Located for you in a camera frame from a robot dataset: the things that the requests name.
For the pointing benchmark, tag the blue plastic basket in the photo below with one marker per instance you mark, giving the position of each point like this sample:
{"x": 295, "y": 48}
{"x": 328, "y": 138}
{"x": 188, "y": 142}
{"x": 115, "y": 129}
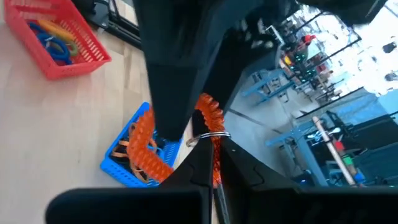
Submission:
{"x": 124, "y": 180}

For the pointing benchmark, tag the black aluminium rig frame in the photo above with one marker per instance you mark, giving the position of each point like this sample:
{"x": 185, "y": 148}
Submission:
{"x": 124, "y": 31}

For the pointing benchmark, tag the storage shelf rack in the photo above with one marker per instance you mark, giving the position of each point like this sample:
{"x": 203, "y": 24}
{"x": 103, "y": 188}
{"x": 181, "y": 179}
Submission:
{"x": 304, "y": 71}

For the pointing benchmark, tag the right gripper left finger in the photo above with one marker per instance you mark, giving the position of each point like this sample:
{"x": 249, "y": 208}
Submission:
{"x": 186, "y": 202}

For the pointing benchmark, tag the pale wooden pole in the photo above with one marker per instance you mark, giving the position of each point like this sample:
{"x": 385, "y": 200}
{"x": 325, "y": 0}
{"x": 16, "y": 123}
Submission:
{"x": 332, "y": 149}

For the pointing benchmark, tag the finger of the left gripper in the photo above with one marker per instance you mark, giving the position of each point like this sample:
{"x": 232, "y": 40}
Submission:
{"x": 172, "y": 99}
{"x": 230, "y": 71}

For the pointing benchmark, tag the orange silicone wristband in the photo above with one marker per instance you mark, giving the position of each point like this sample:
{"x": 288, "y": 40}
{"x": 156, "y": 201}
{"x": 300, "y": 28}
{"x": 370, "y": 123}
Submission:
{"x": 117, "y": 153}
{"x": 140, "y": 177}

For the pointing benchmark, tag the red plastic basket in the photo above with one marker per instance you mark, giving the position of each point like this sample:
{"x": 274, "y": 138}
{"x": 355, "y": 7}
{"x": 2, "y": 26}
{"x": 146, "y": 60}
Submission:
{"x": 62, "y": 70}

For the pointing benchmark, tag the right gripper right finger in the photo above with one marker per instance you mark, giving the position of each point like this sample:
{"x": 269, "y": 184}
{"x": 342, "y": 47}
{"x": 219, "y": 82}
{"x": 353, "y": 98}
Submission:
{"x": 264, "y": 202}

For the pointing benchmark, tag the metal frame work table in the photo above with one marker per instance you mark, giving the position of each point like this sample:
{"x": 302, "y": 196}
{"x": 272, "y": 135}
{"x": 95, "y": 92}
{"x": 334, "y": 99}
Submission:
{"x": 303, "y": 149}
{"x": 264, "y": 82}

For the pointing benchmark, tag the black silicone wristband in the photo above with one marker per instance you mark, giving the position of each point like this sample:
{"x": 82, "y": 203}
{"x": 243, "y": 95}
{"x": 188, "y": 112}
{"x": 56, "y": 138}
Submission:
{"x": 121, "y": 160}

